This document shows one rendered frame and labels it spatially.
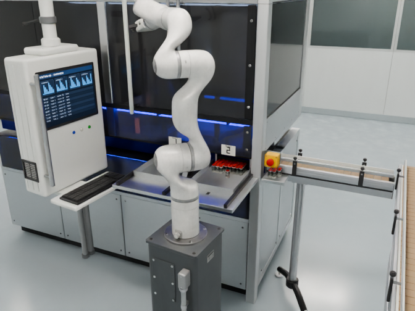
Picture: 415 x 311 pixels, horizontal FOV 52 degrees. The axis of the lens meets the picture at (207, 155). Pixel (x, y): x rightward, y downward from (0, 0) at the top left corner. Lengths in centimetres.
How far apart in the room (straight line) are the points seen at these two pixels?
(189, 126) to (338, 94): 540
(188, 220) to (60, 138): 98
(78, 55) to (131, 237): 129
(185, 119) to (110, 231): 166
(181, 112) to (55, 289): 186
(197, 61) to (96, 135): 124
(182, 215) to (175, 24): 76
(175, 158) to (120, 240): 153
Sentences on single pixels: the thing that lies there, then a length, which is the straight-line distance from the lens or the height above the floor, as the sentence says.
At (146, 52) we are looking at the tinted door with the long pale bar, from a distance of 249.
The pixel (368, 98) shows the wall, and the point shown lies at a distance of 686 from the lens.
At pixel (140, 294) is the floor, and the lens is 295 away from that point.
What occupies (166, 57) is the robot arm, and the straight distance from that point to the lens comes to 152.
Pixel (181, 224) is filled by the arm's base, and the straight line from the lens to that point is 181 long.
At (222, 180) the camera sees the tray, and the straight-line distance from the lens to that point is 234.
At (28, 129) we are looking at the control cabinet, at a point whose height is 119.
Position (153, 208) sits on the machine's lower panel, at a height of 53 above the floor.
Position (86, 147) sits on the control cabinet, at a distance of 260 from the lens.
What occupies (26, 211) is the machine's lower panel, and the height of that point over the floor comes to 24.
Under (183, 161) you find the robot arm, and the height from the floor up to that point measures 123.
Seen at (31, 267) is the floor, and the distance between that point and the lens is 339.
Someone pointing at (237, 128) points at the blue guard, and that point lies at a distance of 232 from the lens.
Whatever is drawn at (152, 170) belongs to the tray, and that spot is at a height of 88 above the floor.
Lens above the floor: 187
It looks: 22 degrees down
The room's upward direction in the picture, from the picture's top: straight up
